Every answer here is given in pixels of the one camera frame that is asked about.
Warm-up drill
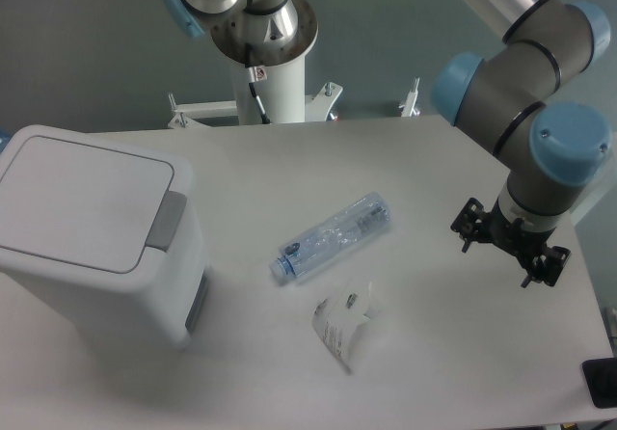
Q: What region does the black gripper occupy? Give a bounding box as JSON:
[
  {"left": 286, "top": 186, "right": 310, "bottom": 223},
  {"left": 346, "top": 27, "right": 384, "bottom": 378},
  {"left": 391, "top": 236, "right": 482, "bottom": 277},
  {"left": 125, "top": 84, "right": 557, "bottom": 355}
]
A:
[{"left": 450, "top": 198, "right": 572, "bottom": 288}]

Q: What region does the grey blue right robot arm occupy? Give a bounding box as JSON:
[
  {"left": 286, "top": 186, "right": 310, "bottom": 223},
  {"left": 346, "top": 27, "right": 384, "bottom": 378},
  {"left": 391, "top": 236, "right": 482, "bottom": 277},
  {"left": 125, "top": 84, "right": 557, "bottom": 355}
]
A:
[{"left": 431, "top": 0, "right": 612, "bottom": 282}]

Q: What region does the silver left robot arm base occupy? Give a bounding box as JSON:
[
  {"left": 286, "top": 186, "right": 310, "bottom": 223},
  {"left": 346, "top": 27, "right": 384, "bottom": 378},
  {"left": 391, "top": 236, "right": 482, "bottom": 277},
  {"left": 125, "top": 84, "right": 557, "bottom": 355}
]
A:
[{"left": 162, "top": 0, "right": 318, "bottom": 67}]

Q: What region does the white plastic trash can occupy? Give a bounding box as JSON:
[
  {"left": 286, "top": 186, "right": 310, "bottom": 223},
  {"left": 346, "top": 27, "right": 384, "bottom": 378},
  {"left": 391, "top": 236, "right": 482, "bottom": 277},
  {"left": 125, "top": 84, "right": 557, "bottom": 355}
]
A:
[{"left": 1, "top": 125, "right": 209, "bottom": 348}]

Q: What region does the crushed clear plastic bottle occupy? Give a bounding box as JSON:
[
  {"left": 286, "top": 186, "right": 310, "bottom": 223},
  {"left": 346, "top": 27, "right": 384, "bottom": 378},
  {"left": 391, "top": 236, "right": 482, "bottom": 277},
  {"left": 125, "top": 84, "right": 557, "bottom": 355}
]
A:
[{"left": 269, "top": 192, "right": 390, "bottom": 285}]

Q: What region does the black device at table edge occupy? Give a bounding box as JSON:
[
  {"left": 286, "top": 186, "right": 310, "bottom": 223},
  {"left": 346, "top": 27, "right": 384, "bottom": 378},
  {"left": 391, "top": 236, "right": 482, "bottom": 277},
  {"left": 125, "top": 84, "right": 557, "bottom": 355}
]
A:
[{"left": 581, "top": 358, "right": 616, "bottom": 409}]

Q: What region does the crumpled white paper wrapper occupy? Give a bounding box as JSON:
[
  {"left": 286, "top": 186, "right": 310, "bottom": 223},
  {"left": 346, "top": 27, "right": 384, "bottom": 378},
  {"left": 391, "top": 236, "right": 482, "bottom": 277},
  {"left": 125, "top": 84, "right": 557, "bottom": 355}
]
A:
[{"left": 312, "top": 280, "right": 381, "bottom": 373}]

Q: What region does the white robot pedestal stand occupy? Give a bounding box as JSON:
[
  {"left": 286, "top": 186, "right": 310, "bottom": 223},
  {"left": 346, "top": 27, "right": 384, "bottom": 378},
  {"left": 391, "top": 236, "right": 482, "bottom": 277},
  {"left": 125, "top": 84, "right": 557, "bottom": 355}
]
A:
[{"left": 166, "top": 39, "right": 421, "bottom": 130}]

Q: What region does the black cable on pedestal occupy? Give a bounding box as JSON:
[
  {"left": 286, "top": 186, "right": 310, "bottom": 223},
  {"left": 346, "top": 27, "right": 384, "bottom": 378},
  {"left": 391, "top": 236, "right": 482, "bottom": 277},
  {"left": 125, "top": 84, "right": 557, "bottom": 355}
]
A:
[{"left": 245, "top": 43, "right": 272, "bottom": 125}]

